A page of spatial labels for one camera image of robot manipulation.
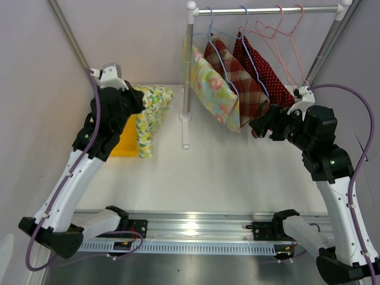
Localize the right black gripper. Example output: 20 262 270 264
249 104 314 152

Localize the lemon print cloth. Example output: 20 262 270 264
133 85 174 159

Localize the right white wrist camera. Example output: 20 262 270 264
287 85 315 116

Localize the blue wire hanger left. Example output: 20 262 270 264
193 7 239 96

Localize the yellow plastic tray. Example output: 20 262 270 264
110 115 138 157

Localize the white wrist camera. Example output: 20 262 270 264
287 85 315 116
90 62 129 90

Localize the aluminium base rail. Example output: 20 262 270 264
40 209 363 247

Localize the red plaid skirt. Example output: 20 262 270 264
204 34 270 127

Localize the pink wire hanger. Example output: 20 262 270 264
277 4 309 87
255 4 297 87

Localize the blue wire hanger right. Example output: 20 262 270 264
239 5 270 97

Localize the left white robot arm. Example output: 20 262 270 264
18 87 145 259

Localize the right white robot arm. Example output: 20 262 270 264
249 105 379 284

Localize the metal clothes rack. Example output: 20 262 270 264
179 1 360 150

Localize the blue wire hanger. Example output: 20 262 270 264
193 7 239 96
239 5 270 97

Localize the white slotted cable duct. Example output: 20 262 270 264
78 239 294 256

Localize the pastel floral skirt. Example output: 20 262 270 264
189 45 240 133

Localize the red polka dot skirt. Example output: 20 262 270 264
228 32 295 107

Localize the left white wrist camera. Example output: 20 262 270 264
90 62 129 90

